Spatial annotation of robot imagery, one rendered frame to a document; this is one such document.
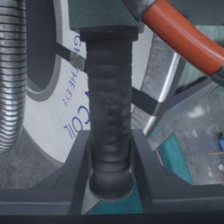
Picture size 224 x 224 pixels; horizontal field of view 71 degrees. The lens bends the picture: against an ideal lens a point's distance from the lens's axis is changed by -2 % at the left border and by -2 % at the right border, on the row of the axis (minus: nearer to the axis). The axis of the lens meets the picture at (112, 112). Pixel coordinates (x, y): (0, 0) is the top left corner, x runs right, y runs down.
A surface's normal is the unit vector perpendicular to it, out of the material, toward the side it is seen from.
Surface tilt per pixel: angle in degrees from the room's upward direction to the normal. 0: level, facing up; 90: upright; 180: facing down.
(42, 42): 18
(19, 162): 0
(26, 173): 0
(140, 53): 90
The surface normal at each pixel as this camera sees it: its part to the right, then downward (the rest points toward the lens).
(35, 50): 0.68, -0.11
